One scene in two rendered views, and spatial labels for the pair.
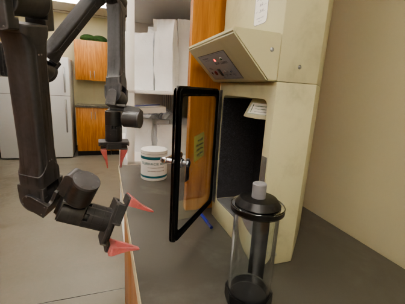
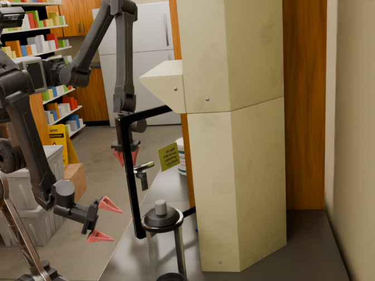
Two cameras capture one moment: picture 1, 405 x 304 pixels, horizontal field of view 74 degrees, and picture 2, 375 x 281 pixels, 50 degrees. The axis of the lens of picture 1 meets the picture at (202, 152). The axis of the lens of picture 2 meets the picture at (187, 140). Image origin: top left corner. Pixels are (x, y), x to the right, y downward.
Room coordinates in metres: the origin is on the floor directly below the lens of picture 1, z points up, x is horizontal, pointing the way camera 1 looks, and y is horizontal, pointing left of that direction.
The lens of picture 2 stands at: (-0.24, -0.65, 1.66)
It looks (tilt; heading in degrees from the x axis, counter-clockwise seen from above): 18 degrees down; 30
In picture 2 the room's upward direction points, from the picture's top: 5 degrees counter-clockwise
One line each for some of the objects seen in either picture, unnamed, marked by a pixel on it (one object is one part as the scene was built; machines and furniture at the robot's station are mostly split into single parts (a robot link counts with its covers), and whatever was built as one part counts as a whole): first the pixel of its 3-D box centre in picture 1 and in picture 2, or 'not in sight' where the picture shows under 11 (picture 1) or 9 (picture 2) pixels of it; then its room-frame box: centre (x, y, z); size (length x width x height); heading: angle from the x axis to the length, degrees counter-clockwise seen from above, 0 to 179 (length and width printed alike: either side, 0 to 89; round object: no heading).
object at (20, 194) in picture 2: not in sight; (28, 176); (1.75, 2.04, 0.49); 0.60 x 0.42 x 0.33; 20
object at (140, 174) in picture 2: (185, 169); (143, 180); (0.65, 0.04, 1.18); 0.02 x 0.02 x 0.06; 69
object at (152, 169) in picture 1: (153, 163); not in sight; (1.29, 0.24, 1.02); 0.13 x 0.13 x 0.15
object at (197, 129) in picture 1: (196, 157); (168, 166); (0.76, 0.02, 1.19); 0.30 x 0.01 x 0.40; 159
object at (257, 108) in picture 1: (275, 108); not in sight; (0.78, -0.20, 1.34); 0.18 x 0.18 x 0.05
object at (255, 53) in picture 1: (225, 61); (173, 83); (0.74, -0.05, 1.46); 0.32 x 0.12 x 0.10; 20
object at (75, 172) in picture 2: not in sight; (64, 184); (2.31, 2.29, 0.14); 0.41 x 0.32 x 0.28; 26
